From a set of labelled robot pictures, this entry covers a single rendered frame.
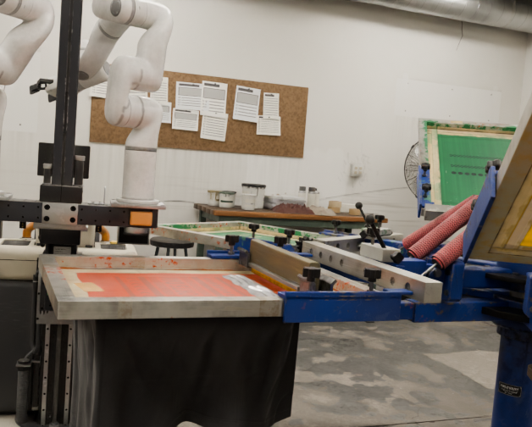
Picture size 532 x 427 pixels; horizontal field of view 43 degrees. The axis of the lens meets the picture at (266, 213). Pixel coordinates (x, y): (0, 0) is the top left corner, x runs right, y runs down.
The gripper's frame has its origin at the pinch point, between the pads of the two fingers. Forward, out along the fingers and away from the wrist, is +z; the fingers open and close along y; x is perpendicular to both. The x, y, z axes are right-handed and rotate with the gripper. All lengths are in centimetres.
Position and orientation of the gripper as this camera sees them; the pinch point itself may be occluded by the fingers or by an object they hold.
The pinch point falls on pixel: (41, 93)
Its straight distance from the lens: 257.3
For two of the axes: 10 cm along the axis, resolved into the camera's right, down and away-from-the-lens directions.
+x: -1.5, -9.6, 2.3
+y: 4.1, 1.5, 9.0
